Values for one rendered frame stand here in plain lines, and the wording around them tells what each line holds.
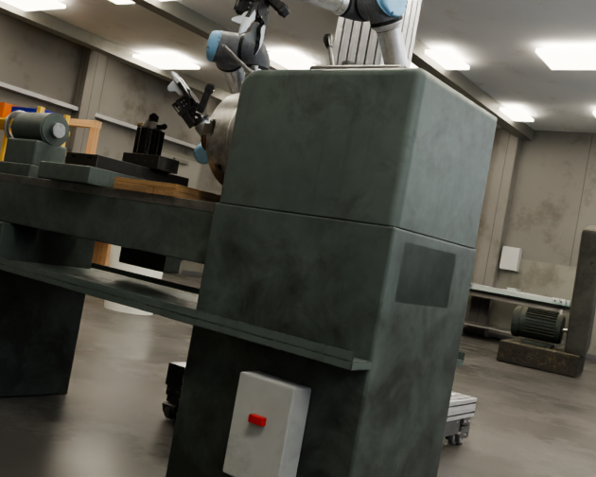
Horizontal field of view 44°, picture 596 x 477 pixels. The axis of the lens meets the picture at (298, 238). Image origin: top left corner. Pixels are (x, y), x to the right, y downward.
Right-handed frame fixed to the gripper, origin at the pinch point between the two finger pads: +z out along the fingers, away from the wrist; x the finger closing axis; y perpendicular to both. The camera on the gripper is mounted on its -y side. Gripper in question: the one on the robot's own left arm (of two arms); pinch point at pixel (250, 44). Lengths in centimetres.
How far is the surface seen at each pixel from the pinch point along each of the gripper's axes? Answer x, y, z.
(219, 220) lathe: -2, -8, 53
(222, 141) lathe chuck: -7.1, 2.1, 29.0
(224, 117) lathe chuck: -6.5, 3.7, 21.8
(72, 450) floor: -35, 34, 133
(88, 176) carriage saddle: -18, 52, 47
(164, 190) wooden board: -13, 20, 46
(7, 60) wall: -582, 706, -205
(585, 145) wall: -936, -56, -362
